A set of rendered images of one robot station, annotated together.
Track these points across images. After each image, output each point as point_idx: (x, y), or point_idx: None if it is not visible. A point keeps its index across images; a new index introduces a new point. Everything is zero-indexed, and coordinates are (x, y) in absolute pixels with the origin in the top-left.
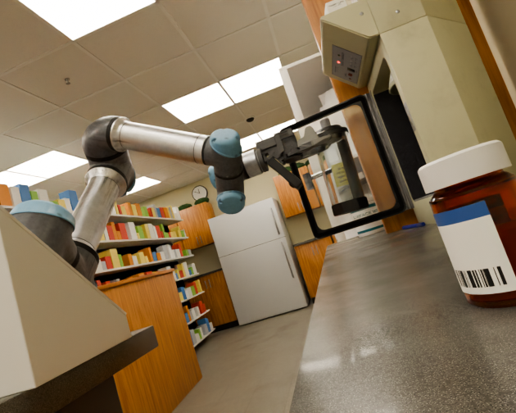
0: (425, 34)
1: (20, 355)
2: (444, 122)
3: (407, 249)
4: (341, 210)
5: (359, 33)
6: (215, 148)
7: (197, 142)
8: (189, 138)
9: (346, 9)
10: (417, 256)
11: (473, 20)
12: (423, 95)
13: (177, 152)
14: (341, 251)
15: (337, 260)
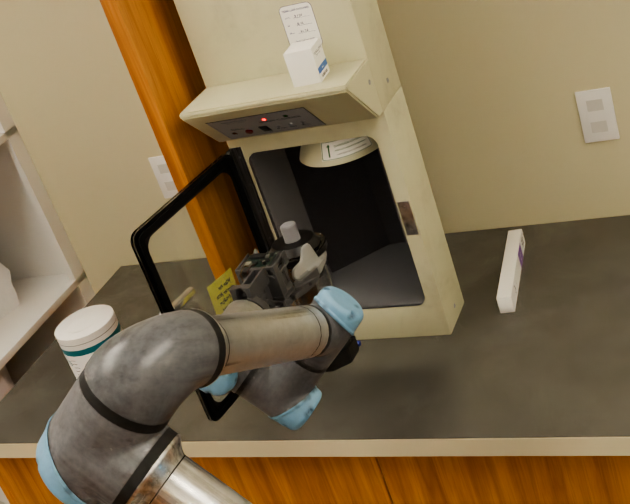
0: (405, 112)
1: None
2: (430, 220)
3: (574, 380)
4: (346, 360)
5: (372, 110)
6: (351, 327)
7: (322, 325)
8: (310, 320)
9: (360, 75)
10: None
11: None
12: (416, 190)
13: (300, 351)
14: (307, 421)
15: (454, 424)
